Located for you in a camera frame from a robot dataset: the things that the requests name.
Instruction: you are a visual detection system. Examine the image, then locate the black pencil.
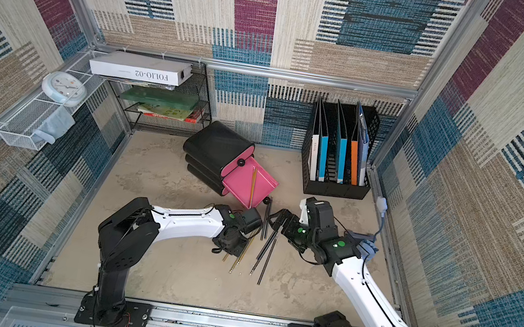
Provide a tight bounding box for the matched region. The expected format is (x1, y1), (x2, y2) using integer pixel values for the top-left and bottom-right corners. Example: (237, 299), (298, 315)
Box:
(264, 203), (272, 240)
(260, 204), (270, 241)

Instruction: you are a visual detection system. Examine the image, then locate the dark blue pencil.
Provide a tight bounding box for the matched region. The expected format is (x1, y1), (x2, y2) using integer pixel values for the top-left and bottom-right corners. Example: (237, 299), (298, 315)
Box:
(249, 229), (278, 275)
(257, 235), (278, 286)

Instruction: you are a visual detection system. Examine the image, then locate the black pink drawer unit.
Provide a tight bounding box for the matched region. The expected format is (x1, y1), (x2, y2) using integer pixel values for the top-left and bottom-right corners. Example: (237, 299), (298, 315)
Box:
(183, 121), (272, 205)

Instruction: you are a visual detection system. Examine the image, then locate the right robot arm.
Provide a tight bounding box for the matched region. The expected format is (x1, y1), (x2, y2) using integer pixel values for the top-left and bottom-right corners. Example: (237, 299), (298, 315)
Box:
(268, 197), (409, 327)

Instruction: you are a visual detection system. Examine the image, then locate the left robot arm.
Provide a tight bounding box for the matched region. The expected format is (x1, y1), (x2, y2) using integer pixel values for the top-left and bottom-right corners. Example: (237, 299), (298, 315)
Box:
(74, 197), (263, 327)

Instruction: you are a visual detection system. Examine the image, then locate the white binder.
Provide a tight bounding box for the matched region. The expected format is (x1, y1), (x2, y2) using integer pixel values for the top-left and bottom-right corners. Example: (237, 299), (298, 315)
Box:
(303, 101), (330, 182)

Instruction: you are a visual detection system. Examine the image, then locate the black plastic file organizer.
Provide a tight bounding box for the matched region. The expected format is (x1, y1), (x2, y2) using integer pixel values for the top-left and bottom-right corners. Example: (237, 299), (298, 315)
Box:
(301, 101), (383, 200)

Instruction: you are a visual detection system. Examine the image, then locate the light blue binder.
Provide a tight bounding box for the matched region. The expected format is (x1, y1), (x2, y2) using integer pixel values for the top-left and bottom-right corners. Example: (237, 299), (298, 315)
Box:
(317, 100), (329, 182)

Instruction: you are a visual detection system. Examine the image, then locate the orange binder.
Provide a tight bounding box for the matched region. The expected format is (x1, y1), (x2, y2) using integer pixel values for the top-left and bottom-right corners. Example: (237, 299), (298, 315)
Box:
(350, 103), (362, 186)

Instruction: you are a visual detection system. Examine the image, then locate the dark blue binder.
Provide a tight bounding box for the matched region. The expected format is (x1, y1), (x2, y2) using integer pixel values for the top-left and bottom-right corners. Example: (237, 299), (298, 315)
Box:
(357, 104), (370, 187)

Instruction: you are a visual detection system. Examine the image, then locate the black mesh shelf rack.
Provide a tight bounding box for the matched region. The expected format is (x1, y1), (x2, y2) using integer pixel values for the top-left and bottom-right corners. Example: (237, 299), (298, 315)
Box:
(110, 64), (213, 137)

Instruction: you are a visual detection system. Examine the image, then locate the green book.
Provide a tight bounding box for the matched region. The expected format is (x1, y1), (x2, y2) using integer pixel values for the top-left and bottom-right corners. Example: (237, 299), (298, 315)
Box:
(120, 86), (199, 110)

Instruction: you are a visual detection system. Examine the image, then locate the white folio box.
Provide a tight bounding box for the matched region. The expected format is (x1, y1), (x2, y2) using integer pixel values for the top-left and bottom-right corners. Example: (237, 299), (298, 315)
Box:
(89, 51), (192, 87)

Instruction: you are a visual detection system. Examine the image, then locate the light blue cloth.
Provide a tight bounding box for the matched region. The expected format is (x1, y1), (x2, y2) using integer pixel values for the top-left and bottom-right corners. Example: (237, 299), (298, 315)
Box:
(33, 107), (76, 145)

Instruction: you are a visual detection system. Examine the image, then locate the white round clock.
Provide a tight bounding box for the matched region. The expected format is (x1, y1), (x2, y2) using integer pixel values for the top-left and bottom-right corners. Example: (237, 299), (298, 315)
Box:
(41, 71), (88, 108)

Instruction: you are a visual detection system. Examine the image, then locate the blue white cable connector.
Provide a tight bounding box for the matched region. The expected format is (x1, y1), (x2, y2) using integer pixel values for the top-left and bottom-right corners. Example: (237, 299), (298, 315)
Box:
(376, 196), (388, 218)

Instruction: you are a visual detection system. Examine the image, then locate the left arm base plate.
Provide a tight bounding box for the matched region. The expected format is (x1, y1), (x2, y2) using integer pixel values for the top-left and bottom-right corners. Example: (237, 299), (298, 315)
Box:
(74, 293), (153, 327)

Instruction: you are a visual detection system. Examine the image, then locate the white wire basket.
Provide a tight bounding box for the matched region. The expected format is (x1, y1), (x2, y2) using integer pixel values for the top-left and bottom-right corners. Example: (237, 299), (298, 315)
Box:
(0, 70), (104, 151)

